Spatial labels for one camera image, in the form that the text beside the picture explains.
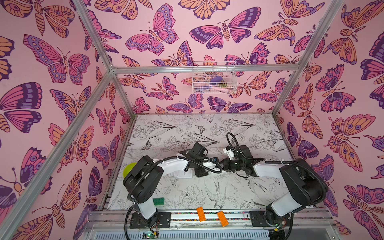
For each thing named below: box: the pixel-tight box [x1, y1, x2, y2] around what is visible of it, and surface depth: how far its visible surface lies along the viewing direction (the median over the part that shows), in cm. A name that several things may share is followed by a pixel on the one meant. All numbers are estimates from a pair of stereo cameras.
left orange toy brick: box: [196, 206, 206, 222], surface depth 77 cm
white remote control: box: [169, 169, 193, 179], surface depth 89 cm
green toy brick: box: [152, 197, 165, 206], surface depth 80 cm
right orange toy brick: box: [217, 211, 229, 228], surface depth 74 cm
